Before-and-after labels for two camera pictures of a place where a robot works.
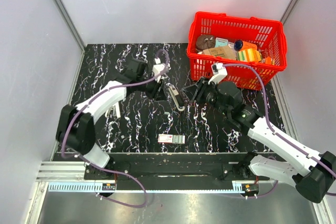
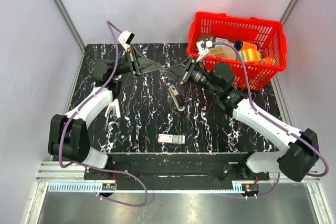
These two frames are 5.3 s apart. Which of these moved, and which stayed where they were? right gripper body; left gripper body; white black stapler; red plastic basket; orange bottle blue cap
Moved: left gripper body; right gripper body
Stayed: white black stapler; orange bottle blue cap; red plastic basket
